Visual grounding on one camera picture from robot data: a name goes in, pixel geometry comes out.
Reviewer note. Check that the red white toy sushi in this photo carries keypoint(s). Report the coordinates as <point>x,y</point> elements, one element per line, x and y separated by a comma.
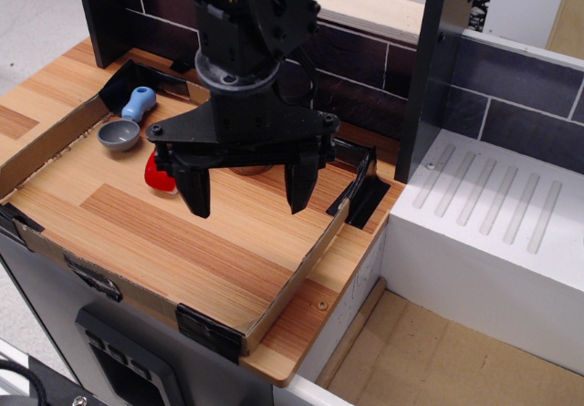
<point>158,180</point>

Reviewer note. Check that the cardboard fence with black tape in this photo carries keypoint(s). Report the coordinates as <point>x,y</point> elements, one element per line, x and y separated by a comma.
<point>95,204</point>

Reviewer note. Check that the dark grey vertical post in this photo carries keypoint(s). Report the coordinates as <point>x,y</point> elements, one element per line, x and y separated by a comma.
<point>443,23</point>

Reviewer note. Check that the blue grey toy scoop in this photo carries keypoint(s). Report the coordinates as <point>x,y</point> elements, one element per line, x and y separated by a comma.
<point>123,134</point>

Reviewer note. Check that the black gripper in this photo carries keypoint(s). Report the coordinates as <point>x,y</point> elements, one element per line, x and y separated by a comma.
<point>228,131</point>

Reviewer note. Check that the grey toy oven front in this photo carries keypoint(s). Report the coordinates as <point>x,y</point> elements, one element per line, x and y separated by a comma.
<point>119,353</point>

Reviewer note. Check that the black device with cable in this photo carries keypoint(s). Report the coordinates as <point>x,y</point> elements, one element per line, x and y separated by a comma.
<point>46,387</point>

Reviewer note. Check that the white sink drainboard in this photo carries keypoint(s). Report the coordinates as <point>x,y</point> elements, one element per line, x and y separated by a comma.
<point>493,240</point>

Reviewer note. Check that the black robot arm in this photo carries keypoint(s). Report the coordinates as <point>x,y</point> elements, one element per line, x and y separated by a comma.
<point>244,42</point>

